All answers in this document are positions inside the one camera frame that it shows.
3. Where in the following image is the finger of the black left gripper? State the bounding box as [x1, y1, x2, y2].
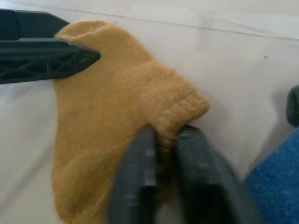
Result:
[0, 38, 101, 85]
[0, 8, 71, 42]

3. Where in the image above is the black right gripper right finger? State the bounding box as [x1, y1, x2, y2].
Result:
[174, 125, 263, 224]

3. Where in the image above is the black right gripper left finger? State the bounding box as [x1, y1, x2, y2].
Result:
[106, 123, 162, 224]

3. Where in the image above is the mustard yellow sock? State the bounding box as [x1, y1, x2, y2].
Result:
[50, 20, 210, 224]

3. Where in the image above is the blue and grey sock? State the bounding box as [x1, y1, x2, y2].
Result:
[242, 127, 299, 224]

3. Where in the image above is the small dark rounded object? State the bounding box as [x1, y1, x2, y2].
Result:
[285, 85, 299, 128]

